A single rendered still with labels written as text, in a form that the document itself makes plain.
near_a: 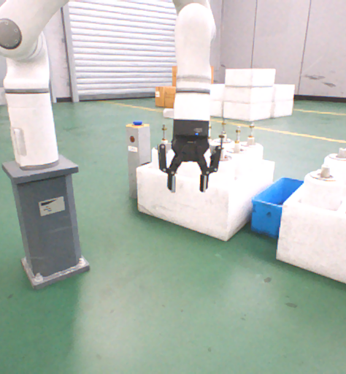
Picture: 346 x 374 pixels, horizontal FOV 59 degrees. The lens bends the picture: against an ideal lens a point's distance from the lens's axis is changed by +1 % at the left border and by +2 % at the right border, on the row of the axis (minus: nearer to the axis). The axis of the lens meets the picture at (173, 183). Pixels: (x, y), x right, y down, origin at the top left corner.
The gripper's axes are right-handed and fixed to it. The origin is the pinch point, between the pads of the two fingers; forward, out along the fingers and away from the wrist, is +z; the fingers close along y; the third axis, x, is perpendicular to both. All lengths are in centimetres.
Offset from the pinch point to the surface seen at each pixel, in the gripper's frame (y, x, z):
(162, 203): 5.3, 43.0, 16.2
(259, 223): 34.5, 24.7, 19.1
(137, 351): -11.8, -9.5, 30.9
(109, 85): 22, 561, -72
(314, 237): 36.6, 2.0, 14.9
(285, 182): 56, 42, 9
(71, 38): -43, 525, -139
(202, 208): 15.6, 29.2, 14.4
